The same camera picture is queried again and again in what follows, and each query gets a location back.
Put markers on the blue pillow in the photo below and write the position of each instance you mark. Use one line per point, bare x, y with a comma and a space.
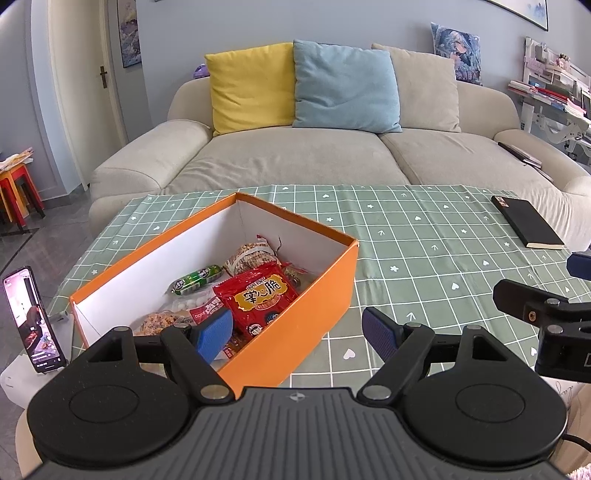
346, 87

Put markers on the large noodle snack bag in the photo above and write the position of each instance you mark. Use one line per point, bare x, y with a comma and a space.
251, 256

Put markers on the yellow pillow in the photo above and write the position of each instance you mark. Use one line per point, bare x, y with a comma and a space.
251, 90

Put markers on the green sausage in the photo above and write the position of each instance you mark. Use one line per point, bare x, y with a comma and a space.
196, 279

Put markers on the red snack packet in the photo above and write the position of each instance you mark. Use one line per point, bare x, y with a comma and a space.
256, 297

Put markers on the small clear red-label packet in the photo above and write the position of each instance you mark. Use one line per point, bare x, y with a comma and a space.
294, 273

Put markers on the black smartphone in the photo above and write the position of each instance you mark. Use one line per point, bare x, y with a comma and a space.
30, 318

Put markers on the purple plush toy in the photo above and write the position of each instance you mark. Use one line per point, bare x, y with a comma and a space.
202, 71

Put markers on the framed wall picture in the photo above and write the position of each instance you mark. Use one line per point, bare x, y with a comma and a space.
521, 11

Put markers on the clear white balls packet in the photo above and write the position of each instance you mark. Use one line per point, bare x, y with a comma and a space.
187, 303

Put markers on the dark book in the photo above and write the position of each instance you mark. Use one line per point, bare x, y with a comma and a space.
521, 154

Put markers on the clear brown nut packet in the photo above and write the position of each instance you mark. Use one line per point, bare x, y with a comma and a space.
159, 323

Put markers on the laptop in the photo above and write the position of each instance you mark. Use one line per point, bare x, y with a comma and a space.
586, 105

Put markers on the stack of books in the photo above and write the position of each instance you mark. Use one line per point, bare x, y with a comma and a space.
545, 94

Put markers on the orange cardboard box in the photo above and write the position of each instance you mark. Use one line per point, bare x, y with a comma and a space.
295, 332

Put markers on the green checked tablecloth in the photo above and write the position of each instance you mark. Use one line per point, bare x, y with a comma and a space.
438, 258

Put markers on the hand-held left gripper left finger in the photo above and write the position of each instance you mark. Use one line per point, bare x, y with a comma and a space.
214, 332

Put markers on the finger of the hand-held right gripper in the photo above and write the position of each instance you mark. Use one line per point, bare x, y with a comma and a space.
581, 265
531, 302

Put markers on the red stool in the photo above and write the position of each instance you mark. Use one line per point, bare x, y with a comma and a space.
21, 189

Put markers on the wall poster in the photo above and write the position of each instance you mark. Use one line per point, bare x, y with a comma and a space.
128, 34

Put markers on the white door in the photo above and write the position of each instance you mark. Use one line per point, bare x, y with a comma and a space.
78, 69

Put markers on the black notebook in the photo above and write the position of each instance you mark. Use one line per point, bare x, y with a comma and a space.
528, 224

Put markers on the beige sofa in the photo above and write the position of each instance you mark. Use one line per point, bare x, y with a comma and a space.
300, 157

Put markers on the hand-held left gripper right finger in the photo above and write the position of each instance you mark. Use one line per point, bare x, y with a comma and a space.
378, 330

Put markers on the white phone stand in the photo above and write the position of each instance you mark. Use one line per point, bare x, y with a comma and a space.
14, 379

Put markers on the beige pillow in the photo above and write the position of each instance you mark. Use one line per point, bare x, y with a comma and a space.
427, 90

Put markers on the printed figure pillow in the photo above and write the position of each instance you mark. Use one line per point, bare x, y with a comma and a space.
457, 53

